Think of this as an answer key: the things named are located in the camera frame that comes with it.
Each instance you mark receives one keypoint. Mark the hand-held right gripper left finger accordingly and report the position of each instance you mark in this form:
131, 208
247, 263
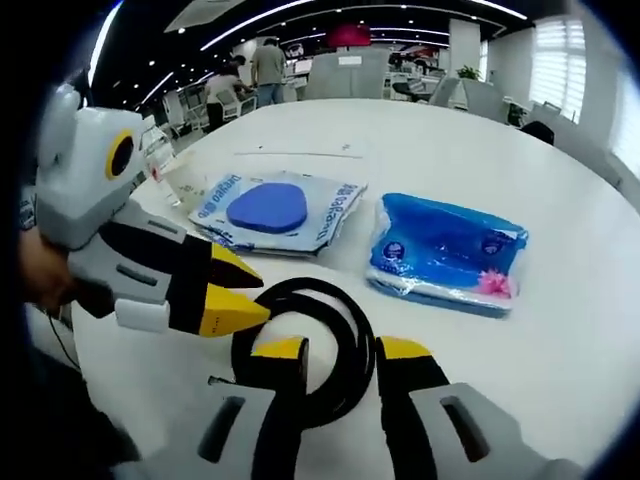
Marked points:
280, 400

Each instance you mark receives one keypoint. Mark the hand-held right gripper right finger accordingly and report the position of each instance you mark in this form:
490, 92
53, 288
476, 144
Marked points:
410, 400

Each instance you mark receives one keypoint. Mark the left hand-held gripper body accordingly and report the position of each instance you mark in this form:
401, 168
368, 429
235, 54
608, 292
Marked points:
80, 175

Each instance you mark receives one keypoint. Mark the white paper cup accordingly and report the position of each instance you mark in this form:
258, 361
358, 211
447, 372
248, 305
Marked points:
187, 185

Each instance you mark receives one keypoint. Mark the clear plastic bottle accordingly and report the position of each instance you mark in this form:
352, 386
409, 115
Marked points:
157, 172

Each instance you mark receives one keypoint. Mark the white packet with blue pad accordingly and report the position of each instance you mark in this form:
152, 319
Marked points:
267, 207

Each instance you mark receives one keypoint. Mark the blue tissue pack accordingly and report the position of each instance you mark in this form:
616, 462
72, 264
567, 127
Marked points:
440, 240

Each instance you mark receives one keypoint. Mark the person's left hand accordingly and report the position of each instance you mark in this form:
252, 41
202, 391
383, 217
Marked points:
45, 272

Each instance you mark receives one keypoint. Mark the person's dark clothing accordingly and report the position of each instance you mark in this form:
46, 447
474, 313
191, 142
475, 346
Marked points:
65, 425

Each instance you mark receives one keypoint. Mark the white table socket strip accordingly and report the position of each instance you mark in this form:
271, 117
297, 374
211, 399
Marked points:
350, 147

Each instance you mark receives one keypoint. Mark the ceiling air conditioner vent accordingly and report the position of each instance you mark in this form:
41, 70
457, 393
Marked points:
200, 12

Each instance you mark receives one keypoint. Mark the long ceiling light strip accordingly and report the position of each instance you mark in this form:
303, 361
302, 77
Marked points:
250, 22

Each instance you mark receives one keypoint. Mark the white desk partition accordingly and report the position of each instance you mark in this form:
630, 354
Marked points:
347, 75

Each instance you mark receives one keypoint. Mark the white table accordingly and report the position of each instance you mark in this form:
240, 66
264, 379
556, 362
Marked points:
450, 150

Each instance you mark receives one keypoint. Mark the black office chair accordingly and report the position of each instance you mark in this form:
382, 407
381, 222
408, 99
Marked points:
537, 132

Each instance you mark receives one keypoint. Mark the green potted plant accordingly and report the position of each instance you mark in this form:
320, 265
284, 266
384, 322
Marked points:
470, 72
517, 114

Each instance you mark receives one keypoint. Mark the white window blinds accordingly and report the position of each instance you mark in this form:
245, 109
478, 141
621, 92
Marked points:
557, 70

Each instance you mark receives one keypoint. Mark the red wall screen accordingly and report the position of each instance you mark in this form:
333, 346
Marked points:
349, 36

